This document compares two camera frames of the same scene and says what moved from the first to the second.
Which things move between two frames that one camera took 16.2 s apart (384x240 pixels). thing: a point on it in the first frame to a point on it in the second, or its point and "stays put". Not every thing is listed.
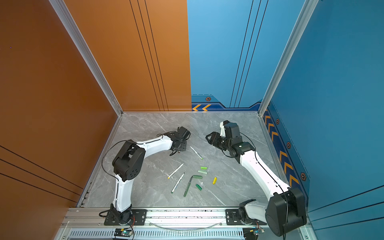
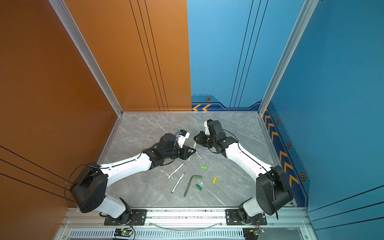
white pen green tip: (177, 183) stays put
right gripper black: (214, 139) to (200, 136)
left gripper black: (184, 148) to (186, 153)
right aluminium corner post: (305, 17) stays put
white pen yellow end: (175, 170) stays put
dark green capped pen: (196, 176) stays put
